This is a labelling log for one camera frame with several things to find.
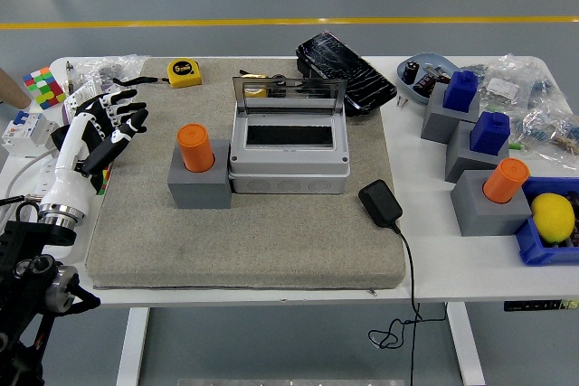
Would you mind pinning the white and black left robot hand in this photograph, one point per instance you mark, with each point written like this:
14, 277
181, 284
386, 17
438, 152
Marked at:
68, 164

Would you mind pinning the orange cylinder battery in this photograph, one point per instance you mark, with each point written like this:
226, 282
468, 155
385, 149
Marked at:
505, 180
194, 146

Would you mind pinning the transparent hinged box lid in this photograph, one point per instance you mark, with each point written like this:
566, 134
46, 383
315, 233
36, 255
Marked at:
294, 94

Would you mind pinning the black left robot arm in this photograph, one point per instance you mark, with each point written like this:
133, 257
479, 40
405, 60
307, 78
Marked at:
27, 268

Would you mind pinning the blue block battery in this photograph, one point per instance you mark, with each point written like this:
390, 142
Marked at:
460, 92
489, 133

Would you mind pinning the white power strip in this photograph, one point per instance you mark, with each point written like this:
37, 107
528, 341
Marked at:
45, 178

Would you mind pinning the colourful puzzle cube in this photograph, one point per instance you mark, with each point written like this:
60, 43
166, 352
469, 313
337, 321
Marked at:
43, 87
105, 180

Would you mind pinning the white circuit breaker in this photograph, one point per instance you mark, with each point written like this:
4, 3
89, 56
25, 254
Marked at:
27, 133

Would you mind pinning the white printed carton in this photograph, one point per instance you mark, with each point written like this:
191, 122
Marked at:
79, 96

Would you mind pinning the silver pen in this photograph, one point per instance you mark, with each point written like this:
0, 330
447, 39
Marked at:
69, 76

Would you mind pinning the clear bag of parts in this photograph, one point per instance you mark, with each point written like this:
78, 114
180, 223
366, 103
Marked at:
108, 67
506, 83
547, 126

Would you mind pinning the grey block holder round hole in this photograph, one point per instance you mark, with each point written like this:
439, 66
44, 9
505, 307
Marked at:
199, 191
479, 219

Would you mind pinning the yellow square tape measure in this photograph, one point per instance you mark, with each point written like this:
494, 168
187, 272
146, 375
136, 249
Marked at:
184, 74

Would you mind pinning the white table leg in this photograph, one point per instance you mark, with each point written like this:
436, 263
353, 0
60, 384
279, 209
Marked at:
466, 345
133, 345

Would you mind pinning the yellow round tape measure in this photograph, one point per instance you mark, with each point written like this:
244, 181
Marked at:
253, 75

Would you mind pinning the grey-brown mat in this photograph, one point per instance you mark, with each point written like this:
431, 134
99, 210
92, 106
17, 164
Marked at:
271, 241

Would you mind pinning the black capacitor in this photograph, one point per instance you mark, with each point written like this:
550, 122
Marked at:
278, 77
411, 72

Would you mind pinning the black power adapter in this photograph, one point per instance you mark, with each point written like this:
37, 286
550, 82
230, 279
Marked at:
380, 203

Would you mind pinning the dark red capacitor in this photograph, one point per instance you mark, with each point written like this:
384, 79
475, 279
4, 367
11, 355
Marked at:
424, 83

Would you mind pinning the silver metal part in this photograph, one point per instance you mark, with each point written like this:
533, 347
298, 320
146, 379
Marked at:
433, 72

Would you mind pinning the blue-grey oval tray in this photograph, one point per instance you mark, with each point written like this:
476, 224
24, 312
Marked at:
432, 59

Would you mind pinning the green connector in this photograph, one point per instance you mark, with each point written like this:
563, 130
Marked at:
515, 146

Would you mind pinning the blue plastic bin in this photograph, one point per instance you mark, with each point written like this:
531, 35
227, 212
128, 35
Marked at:
529, 246

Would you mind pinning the black table control panel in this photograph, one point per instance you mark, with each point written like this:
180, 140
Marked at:
534, 305

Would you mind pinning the yellow lemon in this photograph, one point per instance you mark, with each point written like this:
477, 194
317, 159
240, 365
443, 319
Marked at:
553, 218

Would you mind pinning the grey plastic enclosure box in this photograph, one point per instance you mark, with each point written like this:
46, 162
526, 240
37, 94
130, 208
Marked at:
289, 178

